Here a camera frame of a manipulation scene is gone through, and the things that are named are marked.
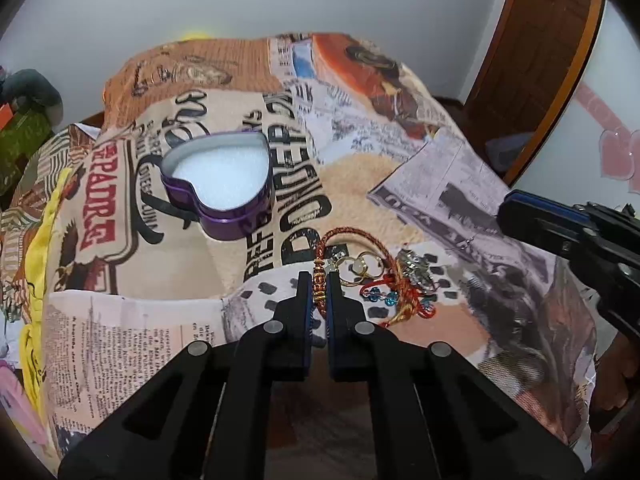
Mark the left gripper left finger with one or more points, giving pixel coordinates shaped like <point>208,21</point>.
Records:
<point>205,414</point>

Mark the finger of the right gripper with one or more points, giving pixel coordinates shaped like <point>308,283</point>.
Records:
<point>542,223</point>

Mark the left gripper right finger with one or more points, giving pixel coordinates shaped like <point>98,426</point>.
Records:
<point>433,414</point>

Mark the silver rhinestone brooch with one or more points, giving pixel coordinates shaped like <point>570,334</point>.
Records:
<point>417,269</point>

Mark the purple heart-shaped tin box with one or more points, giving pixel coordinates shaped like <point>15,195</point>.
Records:
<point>224,179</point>

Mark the person's right hand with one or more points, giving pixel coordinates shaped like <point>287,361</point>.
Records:
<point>619,363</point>

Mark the yellow cloth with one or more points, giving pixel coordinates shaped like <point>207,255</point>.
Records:
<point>30,341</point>

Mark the brown wooden door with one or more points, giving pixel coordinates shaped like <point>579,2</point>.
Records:
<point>534,60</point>

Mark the newspaper print blanket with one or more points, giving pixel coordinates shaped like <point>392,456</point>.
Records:
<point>364,161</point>

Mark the green patterned box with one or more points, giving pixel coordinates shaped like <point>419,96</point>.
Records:
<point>21,137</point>

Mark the orange box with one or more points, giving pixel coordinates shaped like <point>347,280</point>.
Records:
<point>6,115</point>

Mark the dark green pillow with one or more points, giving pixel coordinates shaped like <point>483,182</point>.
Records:
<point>29,85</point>

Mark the yellow chair back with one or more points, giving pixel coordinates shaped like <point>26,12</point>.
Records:
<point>195,35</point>

